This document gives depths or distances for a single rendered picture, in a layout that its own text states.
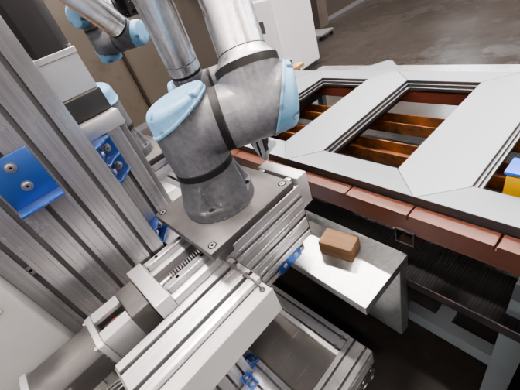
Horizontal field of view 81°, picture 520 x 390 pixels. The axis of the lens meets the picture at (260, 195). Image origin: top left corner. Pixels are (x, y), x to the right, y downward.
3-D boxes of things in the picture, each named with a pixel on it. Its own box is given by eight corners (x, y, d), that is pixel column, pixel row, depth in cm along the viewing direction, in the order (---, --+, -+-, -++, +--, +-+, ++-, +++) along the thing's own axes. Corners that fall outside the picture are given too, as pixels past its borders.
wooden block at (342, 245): (320, 253, 91) (317, 241, 88) (329, 238, 94) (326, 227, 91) (352, 263, 85) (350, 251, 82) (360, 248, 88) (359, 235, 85)
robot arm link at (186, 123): (175, 155, 64) (141, 94, 56) (235, 135, 63) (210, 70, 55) (170, 186, 54) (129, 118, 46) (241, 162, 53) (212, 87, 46)
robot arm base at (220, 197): (213, 234, 56) (191, 193, 50) (174, 209, 66) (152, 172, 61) (268, 186, 63) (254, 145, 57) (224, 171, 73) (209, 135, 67)
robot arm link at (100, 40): (121, 60, 102) (101, 25, 96) (98, 66, 107) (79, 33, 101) (135, 53, 108) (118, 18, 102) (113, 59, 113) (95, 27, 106)
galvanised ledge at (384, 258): (186, 160, 175) (183, 155, 174) (407, 261, 84) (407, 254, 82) (156, 179, 167) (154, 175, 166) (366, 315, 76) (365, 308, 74)
